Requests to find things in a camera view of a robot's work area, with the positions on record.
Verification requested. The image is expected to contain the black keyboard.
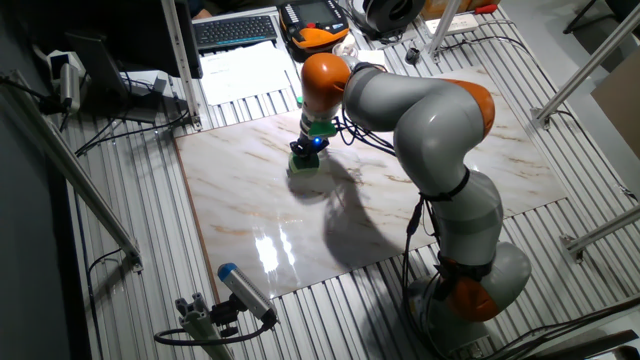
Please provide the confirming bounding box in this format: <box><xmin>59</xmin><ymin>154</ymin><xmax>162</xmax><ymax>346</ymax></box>
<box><xmin>193</xmin><ymin>14</ymin><xmax>279</xmax><ymax>51</ymax></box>

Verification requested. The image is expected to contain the white yellow sponge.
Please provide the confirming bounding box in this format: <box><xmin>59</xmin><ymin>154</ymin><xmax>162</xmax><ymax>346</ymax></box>
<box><xmin>357</xmin><ymin>49</ymin><xmax>387</xmax><ymax>67</ymax></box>

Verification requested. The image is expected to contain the black floor cable bundle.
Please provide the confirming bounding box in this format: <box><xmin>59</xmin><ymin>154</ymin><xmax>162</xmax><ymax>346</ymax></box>
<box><xmin>474</xmin><ymin>294</ymin><xmax>640</xmax><ymax>360</ymax></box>

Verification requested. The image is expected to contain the white power strip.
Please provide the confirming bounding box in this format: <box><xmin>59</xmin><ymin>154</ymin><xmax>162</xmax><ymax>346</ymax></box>
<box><xmin>424</xmin><ymin>13</ymin><xmax>480</xmax><ymax>36</ymax></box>

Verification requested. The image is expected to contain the brown cardboard box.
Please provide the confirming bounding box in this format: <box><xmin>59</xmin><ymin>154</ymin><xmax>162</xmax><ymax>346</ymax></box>
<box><xmin>419</xmin><ymin>0</ymin><xmax>501</xmax><ymax>21</ymax></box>

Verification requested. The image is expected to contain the black chair base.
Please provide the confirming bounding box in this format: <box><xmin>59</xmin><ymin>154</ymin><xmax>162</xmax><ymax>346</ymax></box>
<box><xmin>562</xmin><ymin>0</ymin><xmax>640</xmax><ymax>36</ymax></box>

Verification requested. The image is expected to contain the black monitor stand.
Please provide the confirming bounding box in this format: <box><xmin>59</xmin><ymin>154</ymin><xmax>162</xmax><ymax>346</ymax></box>
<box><xmin>65</xmin><ymin>32</ymin><xmax>169</xmax><ymax>125</ymax></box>

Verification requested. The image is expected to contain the orange black teach pendant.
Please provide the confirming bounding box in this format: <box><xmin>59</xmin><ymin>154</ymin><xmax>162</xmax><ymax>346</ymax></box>
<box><xmin>278</xmin><ymin>0</ymin><xmax>350</xmax><ymax>51</ymax></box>

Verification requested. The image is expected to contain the black computer monitor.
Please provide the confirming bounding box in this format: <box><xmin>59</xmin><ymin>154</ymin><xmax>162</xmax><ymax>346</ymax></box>
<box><xmin>19</xmin><ymin>0</ymin><xmax>204</xmax><ymax>81</ymax></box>

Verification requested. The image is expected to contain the black round fan housing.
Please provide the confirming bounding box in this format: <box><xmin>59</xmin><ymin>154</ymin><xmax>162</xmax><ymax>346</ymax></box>
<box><xmin>360</xmin><ymin>0</ymin><xmax>427</xmax><ymax>35</ymax></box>

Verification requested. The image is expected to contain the aluminium camera mount profile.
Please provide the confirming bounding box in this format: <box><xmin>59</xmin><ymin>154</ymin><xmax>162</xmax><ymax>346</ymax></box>
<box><xmin>174</xmin><ymin>292</ymin><xmax>236</xmax><ymax>360</ymax></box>

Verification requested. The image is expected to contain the silver camera with blue cap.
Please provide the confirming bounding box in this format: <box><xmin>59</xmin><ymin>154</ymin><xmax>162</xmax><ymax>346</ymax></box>
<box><xmin>217</xmin><ymin>262</ymin><xmax>280</xmax><ymax>326</ymax></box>

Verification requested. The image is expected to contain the black wrist cable bundle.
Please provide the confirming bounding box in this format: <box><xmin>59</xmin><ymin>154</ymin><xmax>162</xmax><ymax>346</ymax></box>
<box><xmin>333</xmin><ymin>115</ymin><xmax>397</xmax><ymax>157</ymax></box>

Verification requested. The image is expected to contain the green sponge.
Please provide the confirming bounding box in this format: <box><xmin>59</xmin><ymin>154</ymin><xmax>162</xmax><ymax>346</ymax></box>
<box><xmin>287</xmin><ymin>152</ymin><xmax>321</xmax><ymax>176</ymax></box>

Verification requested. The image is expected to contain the aluminium frame beam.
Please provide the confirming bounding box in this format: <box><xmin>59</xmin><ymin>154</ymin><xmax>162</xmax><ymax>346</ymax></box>
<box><xmin>159</xmin><ymin>0</ymin><xmax>203</xmax><ymax>129</ymax></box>
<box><xmin>428</xmin><ymin>0</ymin><xmax>462</xmax><ymax>62</ymax></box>
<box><xmin>0</xmin><ymin>69</ymin><xmax>145</xmax><ymax>274</ymax></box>
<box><xmin>530</xmin><ymin>3</ymin><xmax>640</xmax><ymax>130</ymax></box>
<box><xmin>559</xmin><ymin>203</ymin><xmax>640</xmax><ymax>265</ymax></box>

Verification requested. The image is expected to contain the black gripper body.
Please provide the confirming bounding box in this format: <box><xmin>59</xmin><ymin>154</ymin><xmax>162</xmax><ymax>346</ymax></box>
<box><xmin>292</xmin><ymin>134</ymin><xmax>331</xmax><ymax>157</ymax></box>

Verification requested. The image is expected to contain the printed white paper sheet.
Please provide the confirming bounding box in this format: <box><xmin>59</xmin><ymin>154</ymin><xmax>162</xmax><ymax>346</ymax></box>
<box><xmin>199</xmin><ymin>40</ymin><xmax>301</xmax><ymax>107</ymax></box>

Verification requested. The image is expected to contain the brown cardboard sheet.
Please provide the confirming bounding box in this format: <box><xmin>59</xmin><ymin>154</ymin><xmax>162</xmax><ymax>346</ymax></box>
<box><xmin>589</xmin><ymin>62</ymin><xmax>640</xmax><ymax>161</ymax></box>

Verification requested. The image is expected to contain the grey camera on mount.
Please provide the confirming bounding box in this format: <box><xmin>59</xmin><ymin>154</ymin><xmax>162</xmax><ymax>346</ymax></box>
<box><xmin>47</xmin><ymin>49</ymin><xmax>84</xmax><ymax>115</ymax></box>

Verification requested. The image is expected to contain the black cable with inline connector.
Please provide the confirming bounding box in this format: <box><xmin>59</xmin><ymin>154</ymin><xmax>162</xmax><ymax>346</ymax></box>
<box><xmin>401</xmin><ymin>195</ymin><xmax>441</xmax><ymax>351</ymax></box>

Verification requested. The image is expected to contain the black camera cable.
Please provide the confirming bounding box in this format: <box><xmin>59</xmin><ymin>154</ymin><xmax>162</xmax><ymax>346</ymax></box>
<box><xmin>153</xmin><ymin>319</ymin><xmax>277</xmax><ymax>347</ymax></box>

